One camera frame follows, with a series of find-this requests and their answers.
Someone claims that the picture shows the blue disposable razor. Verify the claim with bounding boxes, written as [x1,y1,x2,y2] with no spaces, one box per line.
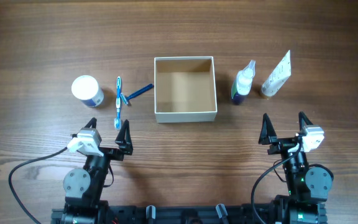
[120,83,154,105]

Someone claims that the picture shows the white squeeze tube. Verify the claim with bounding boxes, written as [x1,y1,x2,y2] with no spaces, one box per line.
[260,50,291,98]

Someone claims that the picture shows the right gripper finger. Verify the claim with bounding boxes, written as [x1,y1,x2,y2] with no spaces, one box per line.
[258,113,277,145]
[298,111,313,133]

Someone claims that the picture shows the black cable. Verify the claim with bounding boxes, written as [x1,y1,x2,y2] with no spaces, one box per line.
[250,136,304,224]
[7,146,69,224]

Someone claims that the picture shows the left black cable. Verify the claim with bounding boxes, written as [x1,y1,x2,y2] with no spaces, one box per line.
[7,146,69,224]

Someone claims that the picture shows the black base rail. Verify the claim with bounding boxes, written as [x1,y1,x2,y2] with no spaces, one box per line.
[50,203,326,224]

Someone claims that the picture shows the clear cap dark bottle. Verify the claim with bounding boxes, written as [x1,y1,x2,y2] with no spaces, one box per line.
[231,60,255,105]

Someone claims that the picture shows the right black cable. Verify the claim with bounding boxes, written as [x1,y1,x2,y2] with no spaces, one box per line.
[250,136,304,224]

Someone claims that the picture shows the open cardboard box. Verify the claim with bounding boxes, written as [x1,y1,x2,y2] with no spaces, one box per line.
[154,56,218,123]

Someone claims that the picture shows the white lidded jar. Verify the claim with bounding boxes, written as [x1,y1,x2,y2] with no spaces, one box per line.
[71,75,104,107]

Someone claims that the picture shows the blue white toothbrush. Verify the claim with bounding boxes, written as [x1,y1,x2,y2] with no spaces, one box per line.
[114,77,122,130]

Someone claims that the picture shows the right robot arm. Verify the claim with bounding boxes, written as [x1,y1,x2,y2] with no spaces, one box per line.
[251,111,334,223]

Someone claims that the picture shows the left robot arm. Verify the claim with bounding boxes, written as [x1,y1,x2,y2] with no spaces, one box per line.
[60,118,133,224]

